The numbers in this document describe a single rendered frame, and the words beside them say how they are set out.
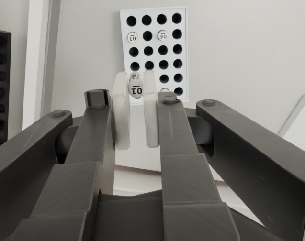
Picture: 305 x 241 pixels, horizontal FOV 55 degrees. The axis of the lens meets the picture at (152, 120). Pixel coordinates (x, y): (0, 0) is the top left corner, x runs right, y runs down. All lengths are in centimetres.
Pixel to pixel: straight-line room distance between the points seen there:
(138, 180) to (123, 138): 34
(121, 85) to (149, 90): 2
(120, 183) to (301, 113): 30
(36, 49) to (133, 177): 28
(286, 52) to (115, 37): 25
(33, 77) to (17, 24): 8
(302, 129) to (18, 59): 41
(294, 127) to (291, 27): 15
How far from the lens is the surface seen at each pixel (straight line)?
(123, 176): 50
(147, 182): 49
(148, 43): 39
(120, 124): 15
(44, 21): 31
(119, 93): 15
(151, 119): 15
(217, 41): 44
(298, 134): 51
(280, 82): 48
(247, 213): 51
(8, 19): 37
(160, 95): 17
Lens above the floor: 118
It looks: 69 degrees down
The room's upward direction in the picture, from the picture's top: 171 degrees clockwise
